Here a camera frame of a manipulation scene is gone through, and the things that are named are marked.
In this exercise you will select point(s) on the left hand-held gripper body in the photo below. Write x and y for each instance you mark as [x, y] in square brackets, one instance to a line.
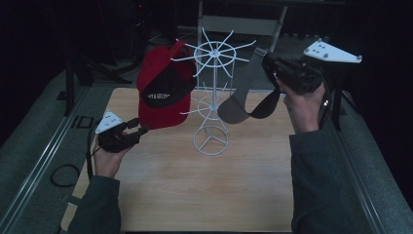
[113, 139]

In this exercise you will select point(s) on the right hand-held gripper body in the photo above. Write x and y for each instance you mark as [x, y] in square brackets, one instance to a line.
[298, 76]

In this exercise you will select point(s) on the red baseball cap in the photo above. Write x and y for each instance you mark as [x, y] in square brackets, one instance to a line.
[162, 97]

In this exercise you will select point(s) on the grey sun visor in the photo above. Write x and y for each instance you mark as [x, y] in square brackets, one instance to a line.
[237, 107]

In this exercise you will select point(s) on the black tripod stand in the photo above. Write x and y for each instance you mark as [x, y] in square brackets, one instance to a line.
[69, 84]
[337, 107]

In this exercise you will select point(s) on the white desk frame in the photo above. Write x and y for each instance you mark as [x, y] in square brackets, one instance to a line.
[240, 25]

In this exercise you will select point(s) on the aluminium frame rail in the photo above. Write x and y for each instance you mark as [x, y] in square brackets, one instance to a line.
[35, 165]
[357, 172]

